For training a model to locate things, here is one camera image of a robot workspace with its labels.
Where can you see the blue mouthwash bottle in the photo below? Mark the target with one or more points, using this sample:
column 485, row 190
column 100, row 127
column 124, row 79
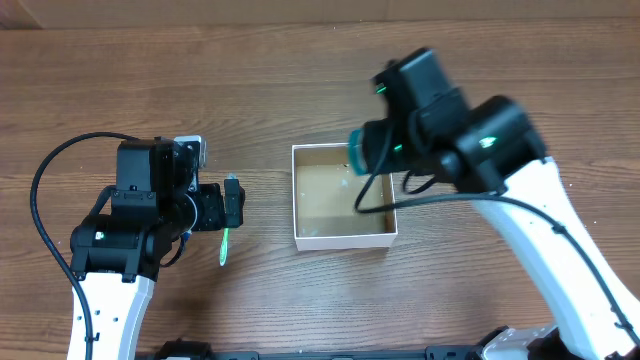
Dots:
column 355, row 153

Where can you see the white cardboard box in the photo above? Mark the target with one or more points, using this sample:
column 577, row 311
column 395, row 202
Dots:
column 324, row 189

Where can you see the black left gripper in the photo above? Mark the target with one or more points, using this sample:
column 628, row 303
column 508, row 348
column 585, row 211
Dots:
column 233, row 203

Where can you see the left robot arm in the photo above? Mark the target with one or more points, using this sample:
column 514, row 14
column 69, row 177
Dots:
column 156, row 201

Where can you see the green toothbrush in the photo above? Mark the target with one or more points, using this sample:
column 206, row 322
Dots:
column 224, row 247

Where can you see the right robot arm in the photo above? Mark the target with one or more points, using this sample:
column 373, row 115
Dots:
column 492, row 157

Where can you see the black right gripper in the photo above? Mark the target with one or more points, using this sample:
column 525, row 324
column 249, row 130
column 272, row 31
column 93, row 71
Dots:
column 377, row 155

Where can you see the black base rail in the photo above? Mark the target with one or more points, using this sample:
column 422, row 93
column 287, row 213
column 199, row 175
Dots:
column 186, row 350

